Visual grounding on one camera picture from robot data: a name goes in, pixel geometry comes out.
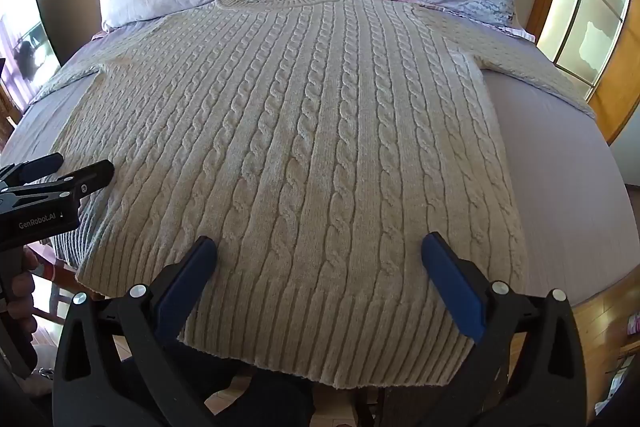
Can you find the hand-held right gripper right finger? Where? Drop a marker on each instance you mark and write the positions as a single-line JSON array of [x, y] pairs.
[[452, 284]]

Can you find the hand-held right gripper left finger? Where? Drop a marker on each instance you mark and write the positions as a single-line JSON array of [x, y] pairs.
[[186, 279]]

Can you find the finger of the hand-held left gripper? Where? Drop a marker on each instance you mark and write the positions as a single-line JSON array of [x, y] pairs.
[[75, 181], [40, 166]]

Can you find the person's left hand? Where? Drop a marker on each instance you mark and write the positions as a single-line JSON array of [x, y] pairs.
[[22, 282]]

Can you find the lilac bed sheet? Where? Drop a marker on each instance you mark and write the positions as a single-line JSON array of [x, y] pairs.
[[555, 187]]

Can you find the wall picture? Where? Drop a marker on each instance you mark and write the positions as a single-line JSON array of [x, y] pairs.
[[30, 47]]

